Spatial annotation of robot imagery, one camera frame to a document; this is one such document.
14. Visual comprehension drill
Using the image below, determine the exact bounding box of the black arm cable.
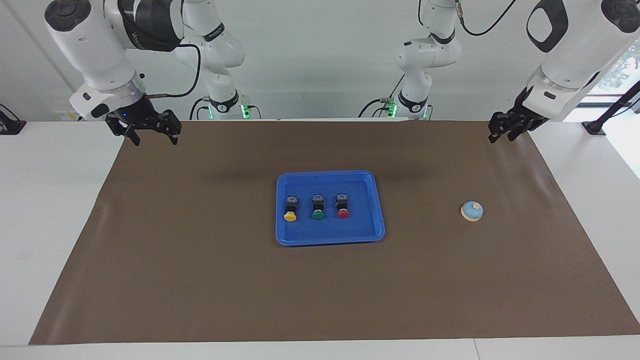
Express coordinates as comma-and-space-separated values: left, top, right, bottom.
452, 0, 517, 36
144, 43, 202, 99

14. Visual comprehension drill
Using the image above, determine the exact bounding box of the black base cable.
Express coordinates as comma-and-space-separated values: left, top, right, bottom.
358, 75, 406, 120
189, 96, 213, 121

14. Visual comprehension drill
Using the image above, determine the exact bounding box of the brown table mat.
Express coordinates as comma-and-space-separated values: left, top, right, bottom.
28, 120, 640, 346

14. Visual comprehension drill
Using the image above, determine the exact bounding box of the black camera stand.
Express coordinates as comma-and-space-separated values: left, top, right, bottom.
582, 79, 640, 136

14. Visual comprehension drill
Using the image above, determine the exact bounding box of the blue plastic tray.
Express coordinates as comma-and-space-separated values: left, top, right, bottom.
275, 170, 386, 247

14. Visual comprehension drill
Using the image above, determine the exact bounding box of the white wall outlet box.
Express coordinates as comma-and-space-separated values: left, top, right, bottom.
54, 97, 104, 122

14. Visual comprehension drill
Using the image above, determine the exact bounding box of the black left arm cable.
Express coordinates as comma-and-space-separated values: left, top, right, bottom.
452, 0, 517, 36

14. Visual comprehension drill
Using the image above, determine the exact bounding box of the light blue service bell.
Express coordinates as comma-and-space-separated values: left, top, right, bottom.
460, 201, 484, 222

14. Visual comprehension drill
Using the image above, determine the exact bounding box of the black clamp mount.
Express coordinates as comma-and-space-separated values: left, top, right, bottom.
0, 103, 27, 136

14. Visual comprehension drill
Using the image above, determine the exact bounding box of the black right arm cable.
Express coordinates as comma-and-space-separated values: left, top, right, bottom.
144, 43, 202, 99

